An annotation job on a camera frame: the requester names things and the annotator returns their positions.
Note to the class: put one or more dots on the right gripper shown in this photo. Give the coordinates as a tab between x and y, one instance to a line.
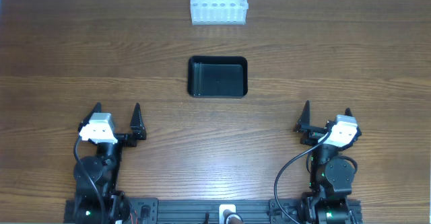
311	135

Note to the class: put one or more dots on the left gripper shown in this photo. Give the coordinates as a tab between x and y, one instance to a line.
126	140

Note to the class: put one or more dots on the clear test tube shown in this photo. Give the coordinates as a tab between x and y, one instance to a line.
198	79

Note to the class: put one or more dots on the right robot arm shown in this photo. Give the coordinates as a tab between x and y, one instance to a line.
331	177

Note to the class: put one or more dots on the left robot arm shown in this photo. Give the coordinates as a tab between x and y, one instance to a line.
97	177

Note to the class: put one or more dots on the black tray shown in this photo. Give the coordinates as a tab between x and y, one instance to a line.
225	82

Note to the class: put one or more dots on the white test tube rack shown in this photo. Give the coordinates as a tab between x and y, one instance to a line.
219	15

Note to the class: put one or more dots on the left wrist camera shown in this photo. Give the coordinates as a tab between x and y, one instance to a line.
98	128

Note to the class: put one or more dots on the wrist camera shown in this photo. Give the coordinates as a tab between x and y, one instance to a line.
341	130
98	128

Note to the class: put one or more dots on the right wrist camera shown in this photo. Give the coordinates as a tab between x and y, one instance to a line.
341	130

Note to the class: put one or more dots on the mounting rail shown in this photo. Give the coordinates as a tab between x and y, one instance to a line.
188	212

